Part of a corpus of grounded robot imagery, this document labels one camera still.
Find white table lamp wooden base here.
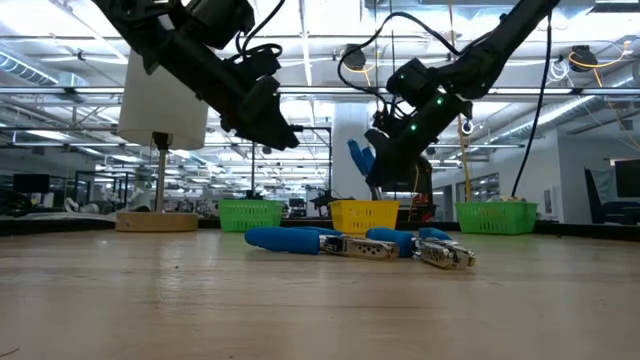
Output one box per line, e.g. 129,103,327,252
114,47,211,234

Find yellow plastic basket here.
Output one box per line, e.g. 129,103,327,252
329,199,402,236

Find blue-handled pliers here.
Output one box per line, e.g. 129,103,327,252
366,226,477,272
243,226,402,262
347,138,385,202

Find black ceiling cable reel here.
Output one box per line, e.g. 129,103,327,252
341,43,369,72

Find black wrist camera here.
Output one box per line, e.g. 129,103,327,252
386,56,437,97
230,43,283,84

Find black right camera cable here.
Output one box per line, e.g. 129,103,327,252
337,10,464,109

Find green plastic basket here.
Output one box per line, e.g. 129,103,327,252
454,201,539,236
217,199,286,233

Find white building column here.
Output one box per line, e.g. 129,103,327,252
331,102,374,201

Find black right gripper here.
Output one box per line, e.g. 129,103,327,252
365,94,474,188

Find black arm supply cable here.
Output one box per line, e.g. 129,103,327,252
508,8,554,199

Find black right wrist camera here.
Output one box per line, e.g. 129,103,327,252
386,56,437,97

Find black equipment cabinet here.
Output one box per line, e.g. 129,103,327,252
399,154,434,222

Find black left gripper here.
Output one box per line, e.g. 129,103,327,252
219,77,300,151

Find black left camera cable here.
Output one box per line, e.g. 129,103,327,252
234,0,287,62

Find black computer monitor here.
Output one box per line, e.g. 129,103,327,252
614,159,640,199

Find black camera cable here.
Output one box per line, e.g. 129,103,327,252
234,0,287,62
337,10,464,109

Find tall black metal frame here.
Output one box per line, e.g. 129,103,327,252
248,124,333,200

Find yellow cable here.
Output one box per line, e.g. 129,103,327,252
446,0,473,204

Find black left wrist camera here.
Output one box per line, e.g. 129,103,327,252
230,43,283,84

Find black office chair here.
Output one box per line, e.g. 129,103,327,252
583,168,640,226

